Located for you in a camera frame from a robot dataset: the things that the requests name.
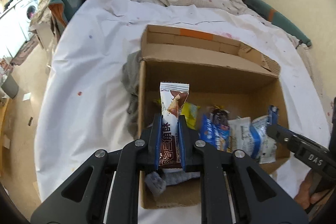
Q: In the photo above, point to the grey waste bin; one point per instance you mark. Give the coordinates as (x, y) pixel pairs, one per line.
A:
(9, 86)

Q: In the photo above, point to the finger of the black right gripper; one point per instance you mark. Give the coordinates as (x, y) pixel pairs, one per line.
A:
(291, 140)

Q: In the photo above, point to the yellow snack bag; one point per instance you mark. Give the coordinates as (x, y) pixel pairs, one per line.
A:
(190, 115)

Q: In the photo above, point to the white brown chocolate wafer bar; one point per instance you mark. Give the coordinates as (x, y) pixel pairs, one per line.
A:
(173, 97)

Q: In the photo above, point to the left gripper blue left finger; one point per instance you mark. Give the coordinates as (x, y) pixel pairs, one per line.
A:
(155, 141)

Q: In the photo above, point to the white blue snack packet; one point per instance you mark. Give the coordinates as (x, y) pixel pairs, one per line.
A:
(264, 150)

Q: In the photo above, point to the brown cardboard box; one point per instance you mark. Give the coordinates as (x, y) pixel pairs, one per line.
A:
(220, 72)

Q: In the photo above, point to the white printed bed sheet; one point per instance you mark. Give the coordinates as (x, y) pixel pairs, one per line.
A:
(91, 159)

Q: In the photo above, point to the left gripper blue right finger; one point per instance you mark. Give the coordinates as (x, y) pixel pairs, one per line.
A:
(190, 160)

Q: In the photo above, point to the white red snack bar wrapper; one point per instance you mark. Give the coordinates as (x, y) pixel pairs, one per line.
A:
(241, 137)

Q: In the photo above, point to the white washing machine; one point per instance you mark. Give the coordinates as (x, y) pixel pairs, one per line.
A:
(25, 11)

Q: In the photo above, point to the white black large snack bag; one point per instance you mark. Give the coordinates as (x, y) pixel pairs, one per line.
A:
(157, 182)

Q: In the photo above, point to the green orange cushion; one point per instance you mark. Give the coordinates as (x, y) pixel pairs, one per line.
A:
(276, 18)

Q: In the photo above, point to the blue yellow cartoon snack packet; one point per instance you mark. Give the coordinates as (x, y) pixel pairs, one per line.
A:
(217, 135)

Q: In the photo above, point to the dark grey cloth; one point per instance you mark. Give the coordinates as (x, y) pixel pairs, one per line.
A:
(130, 80)

